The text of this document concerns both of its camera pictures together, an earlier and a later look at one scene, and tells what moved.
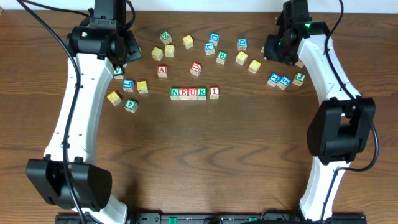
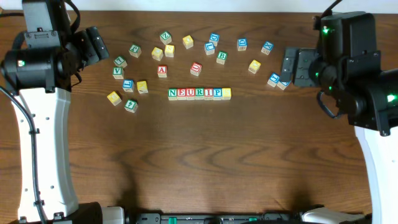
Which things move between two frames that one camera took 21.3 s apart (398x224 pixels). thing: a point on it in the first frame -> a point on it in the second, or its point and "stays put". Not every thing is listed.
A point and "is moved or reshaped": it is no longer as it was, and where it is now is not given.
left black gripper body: [131, 50] -> [94, 43]
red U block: [193, 94] is moved or reshaped
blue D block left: [214, 38] stays put
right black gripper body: [273, 50] -> [302, 66]
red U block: [196, 68] stays put
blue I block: [273, 79] stays put
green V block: [118, 71] stays put
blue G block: [283, 82] stays put
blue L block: [128, 85] stays put
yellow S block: [241, 58] -> [226, 93]
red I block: [214, 93] -> [208, 93]
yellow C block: [157, 53] stays put
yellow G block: [114, 98] stays put
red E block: [183, 93] stays put
